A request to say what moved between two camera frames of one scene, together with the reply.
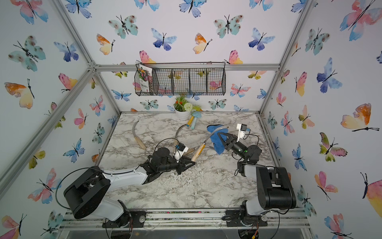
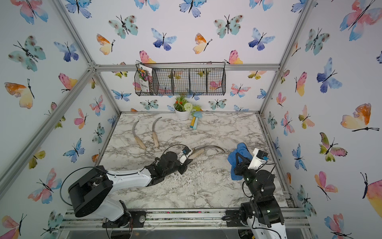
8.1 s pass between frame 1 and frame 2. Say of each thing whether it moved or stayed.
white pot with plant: stayed
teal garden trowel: stayed
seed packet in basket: stayed
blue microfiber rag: moved
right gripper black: moved
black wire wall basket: stayed
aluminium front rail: stayed
